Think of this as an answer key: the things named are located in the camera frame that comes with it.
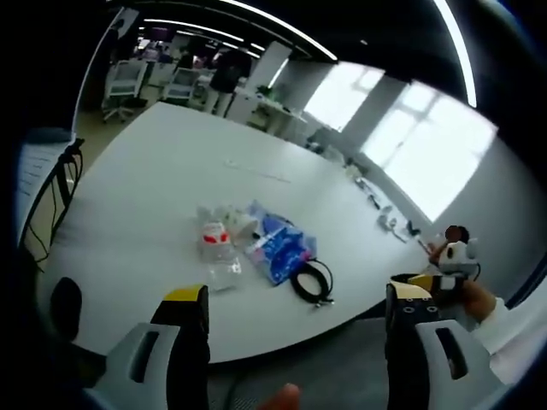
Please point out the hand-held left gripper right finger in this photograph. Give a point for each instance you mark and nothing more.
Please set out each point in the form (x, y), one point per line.
(427, 363)

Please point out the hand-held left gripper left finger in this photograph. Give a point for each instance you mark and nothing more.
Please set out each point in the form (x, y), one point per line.
(141, 367)

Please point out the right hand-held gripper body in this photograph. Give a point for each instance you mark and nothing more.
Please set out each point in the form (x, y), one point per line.
(455, 262)

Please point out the clear bag with red item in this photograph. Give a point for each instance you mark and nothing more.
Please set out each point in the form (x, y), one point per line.
(215, 247)

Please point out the blue plastic packet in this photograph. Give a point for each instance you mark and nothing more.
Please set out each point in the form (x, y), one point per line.
(280, 250)

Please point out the clear plastic bag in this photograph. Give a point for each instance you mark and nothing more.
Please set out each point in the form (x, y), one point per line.
(213, 213)

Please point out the clear bag with white item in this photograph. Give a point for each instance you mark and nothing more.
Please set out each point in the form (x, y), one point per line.
(244, 226)

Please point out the row of small desk items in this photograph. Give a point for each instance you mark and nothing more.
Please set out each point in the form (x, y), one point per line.
(384, 209)

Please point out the person's right hand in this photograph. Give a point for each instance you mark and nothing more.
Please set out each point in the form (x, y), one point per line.
(474, 303)

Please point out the person's left hand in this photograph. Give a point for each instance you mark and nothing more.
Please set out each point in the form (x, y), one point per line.
(284, 397)

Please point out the dark rounded object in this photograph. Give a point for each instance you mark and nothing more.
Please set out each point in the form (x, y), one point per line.
(66, 307)

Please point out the bright window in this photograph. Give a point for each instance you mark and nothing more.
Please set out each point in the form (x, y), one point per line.
(342, 96)
(431, 149)

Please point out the white table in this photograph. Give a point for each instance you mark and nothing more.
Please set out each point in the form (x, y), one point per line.
(162, 179)

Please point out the black chair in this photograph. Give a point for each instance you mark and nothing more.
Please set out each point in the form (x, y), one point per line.
(51, 200)

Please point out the ceiling light strip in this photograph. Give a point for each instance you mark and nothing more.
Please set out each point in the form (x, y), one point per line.
(459, 47)
(290, 30)

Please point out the white office chair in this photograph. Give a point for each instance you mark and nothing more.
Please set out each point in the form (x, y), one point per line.
(124, 85)
(181, 85)

